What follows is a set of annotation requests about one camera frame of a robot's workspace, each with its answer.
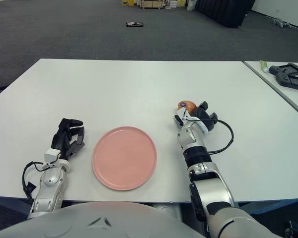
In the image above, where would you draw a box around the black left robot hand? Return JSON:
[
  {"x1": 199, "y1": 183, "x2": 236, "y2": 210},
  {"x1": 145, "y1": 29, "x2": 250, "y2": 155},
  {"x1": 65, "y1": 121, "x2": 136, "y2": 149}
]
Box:
[{"x1": 51, "y1": 118, "x2": 86, "y2": 159}]

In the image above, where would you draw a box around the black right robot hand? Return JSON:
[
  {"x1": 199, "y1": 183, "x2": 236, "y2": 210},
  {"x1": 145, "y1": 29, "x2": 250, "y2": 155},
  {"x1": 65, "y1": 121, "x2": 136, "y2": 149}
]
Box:
[{"x1": 173, "y1": 100, "x2": 219, "y2": 132}]

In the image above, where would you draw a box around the red yellow apple with sticker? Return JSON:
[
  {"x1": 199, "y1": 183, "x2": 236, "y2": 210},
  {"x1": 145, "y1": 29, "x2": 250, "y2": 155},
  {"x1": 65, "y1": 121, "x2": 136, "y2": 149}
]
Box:
[{"x1": 176, "y1": 100, "x2": 197, "y2": 115}]

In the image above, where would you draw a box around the pink round plate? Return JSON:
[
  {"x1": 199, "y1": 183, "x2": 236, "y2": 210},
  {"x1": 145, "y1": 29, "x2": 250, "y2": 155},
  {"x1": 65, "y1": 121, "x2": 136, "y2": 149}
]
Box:
[{"x1": 92, "y1": 125, "x2": 157, "y2": 191}]

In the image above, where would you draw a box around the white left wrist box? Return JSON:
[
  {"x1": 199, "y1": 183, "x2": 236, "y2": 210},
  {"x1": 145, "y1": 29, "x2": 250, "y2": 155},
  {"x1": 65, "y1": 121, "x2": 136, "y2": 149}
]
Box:
[{"x1": 44, "y1": 148, "x2": 61, "y2": 162}]

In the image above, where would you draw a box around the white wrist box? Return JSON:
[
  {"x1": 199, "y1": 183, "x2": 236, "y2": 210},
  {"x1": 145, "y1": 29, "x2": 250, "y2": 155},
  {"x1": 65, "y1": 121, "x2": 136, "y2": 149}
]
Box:
[
  {"x1": 176, "y1": 108, "x2": 190, "y2": 122},
  {"x1": 44, "y1": 148, "x2": 61, "y2": 162}
]

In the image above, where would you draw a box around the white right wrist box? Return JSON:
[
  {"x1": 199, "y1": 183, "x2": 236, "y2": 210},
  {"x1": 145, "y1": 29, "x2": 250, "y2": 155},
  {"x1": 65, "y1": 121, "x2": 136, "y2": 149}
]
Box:
[{"x1": 176, "y1": 108, "x2": 190, "y2": 122}]

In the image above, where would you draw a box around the black handheld controller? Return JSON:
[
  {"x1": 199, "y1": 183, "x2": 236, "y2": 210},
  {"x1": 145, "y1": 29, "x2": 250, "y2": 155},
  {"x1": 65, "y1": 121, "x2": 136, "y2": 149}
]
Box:
[
  {"x1": 275, "y1": 72, "x2": 298, "y2": 92},
  {"x1": 268, "y1": 63, "x2": 298, "y2": 76}
]

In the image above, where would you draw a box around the grey robot torso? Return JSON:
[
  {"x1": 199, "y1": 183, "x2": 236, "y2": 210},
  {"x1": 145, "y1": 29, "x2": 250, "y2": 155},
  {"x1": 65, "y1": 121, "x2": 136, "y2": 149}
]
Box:
[{"x1": 0, "y1": 200, "x2": 207, "y2": 238}]

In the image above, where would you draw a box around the black curtain partition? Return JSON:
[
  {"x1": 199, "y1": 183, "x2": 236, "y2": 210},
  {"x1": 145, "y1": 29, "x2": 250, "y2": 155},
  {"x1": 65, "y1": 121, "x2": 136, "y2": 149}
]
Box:
[{"x1": 195, "y1": 0, "x2": 257, "y2": 28}]

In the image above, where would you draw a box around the grey robot dog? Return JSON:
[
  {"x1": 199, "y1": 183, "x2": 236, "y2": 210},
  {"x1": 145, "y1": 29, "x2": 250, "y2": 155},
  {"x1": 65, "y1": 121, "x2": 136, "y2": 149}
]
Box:
[{"x1": 271, "y1": 17, "x2": 293, "y2": 28}]

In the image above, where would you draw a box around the wooden crate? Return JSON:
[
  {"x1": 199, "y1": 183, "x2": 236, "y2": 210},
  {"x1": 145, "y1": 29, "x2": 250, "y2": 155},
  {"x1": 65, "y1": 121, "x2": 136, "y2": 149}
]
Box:
[{"x1": 139, "y1": 0, "x2": 167, "y2": 9}]

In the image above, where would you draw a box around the black wheeled base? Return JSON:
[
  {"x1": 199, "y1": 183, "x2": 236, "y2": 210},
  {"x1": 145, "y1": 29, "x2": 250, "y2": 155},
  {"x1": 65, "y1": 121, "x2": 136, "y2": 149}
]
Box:
[{"x1": 285, "y1": 219, "x2": 298, "y2": 238}]

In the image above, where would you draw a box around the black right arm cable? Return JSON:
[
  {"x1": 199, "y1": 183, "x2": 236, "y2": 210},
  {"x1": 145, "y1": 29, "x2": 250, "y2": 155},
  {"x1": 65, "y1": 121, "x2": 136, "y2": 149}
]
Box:
[{"x1": 183, "y1": 116, "x2": 234, "y2": 155}]

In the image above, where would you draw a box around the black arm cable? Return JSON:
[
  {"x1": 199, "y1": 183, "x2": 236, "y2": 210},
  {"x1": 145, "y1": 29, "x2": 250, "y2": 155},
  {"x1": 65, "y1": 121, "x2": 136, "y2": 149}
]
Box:
[
  {"x1": 21, "y1": 160, "x2": 50, "y2": 199},
  {"x1": 183, "y1": 116, "x2": 234, "y2": 155}
]

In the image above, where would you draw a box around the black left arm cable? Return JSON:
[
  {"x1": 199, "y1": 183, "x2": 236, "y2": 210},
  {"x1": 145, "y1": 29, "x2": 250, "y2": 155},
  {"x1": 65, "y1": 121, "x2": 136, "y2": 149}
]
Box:
[{"x1": 21, "y1": 160, "x2": 50, "y2": 199}]

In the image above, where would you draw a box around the blue grey table frame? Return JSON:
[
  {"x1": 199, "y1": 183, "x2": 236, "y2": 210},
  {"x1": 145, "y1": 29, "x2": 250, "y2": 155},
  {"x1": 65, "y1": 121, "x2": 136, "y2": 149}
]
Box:
[{"x1": 0, "y1": 195, "x2": 298, "y2": 215}]

